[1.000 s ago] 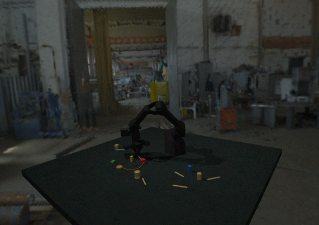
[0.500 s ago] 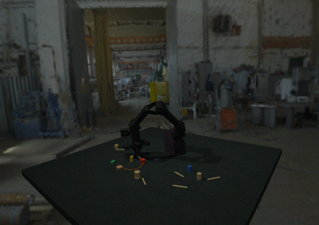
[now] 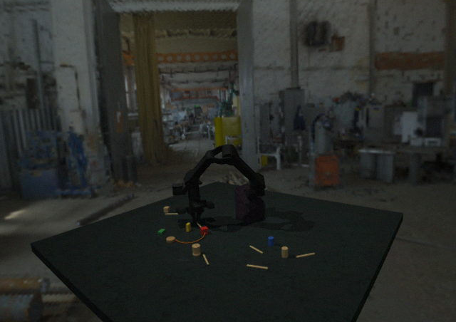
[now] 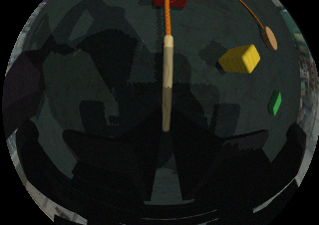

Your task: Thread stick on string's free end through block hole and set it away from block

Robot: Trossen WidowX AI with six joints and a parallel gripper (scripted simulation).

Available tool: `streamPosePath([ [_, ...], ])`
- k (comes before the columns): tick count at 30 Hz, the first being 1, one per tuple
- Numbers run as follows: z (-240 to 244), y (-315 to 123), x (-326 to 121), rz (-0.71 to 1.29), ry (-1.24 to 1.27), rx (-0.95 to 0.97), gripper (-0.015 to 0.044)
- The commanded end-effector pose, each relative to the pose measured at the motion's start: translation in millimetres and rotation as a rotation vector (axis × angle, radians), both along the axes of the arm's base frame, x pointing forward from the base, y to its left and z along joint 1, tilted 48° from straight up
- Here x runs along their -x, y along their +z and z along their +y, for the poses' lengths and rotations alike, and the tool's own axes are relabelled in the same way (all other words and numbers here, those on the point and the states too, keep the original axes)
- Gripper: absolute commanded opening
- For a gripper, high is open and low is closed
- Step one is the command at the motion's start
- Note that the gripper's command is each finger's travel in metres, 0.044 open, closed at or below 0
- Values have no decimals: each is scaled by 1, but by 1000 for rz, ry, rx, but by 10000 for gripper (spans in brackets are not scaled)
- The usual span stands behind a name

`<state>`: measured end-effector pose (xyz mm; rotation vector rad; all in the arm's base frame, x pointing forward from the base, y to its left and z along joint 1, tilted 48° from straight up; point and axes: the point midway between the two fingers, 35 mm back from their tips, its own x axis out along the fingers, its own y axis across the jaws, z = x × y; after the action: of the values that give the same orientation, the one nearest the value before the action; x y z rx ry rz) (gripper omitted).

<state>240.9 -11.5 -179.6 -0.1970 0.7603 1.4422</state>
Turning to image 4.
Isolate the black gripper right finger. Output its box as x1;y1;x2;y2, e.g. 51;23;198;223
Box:
168;109;268;201

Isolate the orange string with tan wooden stick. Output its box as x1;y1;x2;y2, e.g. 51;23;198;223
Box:
162;0;264;132

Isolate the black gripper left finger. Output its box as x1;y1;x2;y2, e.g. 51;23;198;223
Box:
63;109;163;201

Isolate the round wooden button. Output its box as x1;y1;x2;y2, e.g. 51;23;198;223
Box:
260;27;278;51

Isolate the small green block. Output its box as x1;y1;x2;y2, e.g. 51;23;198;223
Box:
268;91;282;114

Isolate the yellow block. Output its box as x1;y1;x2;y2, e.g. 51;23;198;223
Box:
218;45;260;74

